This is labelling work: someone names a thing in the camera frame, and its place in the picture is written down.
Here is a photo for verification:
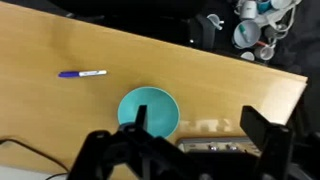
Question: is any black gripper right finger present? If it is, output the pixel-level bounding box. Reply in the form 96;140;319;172
239;105;295;180

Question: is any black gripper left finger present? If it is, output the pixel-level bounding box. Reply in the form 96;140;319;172
123;104;158;158

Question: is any blue and white marker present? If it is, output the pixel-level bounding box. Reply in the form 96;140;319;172
58;69;108;79

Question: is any teal marker pen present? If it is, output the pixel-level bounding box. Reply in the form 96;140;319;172
239;24;251;44

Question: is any teal bowl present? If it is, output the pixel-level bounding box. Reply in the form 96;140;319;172
116;86;181;139

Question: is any silver power strip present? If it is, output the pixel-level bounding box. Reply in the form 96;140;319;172
175;136;263;157

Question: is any small white cup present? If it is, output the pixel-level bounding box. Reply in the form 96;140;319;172
240;51;256;62

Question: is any grey mug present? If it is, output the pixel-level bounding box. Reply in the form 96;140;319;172
254;44;276;62

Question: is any black office chair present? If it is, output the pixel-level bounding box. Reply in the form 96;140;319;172
186;13;218;53

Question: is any grey bowl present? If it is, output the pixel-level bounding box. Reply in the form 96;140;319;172
232;19;262;50

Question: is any clear measuring cup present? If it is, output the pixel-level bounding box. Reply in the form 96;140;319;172
206;13;225;31

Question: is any white mug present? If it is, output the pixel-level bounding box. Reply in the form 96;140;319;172
238;0;258;20

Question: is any white paper sheet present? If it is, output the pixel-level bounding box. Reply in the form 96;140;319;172
0;164;69;180

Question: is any teal mug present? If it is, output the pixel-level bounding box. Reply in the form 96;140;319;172
256;0;272;14

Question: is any black cable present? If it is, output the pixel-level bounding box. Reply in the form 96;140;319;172
0;137;71;180

